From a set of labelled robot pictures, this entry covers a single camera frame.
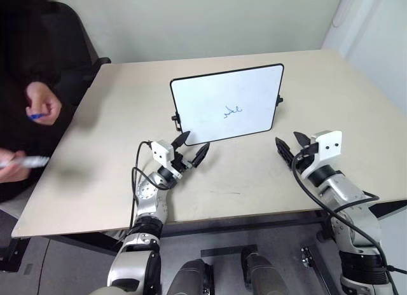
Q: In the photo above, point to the black office chair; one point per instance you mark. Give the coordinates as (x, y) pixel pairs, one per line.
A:
(76, 53)

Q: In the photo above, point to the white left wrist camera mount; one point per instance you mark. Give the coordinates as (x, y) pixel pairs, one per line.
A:
(160, 152)

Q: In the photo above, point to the black table frame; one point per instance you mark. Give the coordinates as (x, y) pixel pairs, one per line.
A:
(238, 223)

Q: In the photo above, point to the person in black clothing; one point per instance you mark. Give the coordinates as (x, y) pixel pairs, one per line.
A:
(19, 37)

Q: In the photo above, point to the black floor strip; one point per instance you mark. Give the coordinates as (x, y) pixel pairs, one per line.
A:
(222, 251)

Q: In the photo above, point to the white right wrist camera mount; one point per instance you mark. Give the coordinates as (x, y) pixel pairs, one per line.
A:
(330, 145)

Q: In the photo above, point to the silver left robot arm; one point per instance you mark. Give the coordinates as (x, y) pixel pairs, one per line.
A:
(149, 199)

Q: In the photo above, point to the dark grey rounded shape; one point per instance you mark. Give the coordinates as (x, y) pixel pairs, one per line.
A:
(190, 277)
(262, 272)

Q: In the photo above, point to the black-framed tabletop whiteboard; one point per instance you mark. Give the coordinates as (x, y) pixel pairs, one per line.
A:
(222, 94)

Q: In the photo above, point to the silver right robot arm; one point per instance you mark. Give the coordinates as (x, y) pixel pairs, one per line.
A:
(353, 206)

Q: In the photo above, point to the person's left hand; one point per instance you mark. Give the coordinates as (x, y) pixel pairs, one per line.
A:
(44, 98)

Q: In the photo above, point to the white wall fixture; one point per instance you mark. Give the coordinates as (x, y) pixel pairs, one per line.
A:
(341, 9)

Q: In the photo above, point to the blue marker pen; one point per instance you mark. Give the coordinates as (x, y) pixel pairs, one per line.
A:
(36, 116)

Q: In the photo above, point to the person's right hand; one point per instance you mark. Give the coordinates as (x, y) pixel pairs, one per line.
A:
(14, 172)

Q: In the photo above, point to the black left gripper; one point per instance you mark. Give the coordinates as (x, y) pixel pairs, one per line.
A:
(180, 161)

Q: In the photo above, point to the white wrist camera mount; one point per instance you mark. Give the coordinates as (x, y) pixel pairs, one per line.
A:
(160, 152)
(330, 145)

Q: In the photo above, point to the grey metal floor bracket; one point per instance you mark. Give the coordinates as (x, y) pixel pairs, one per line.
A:
(307, 255)

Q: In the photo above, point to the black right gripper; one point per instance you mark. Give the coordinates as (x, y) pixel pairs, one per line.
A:
(304, 161)

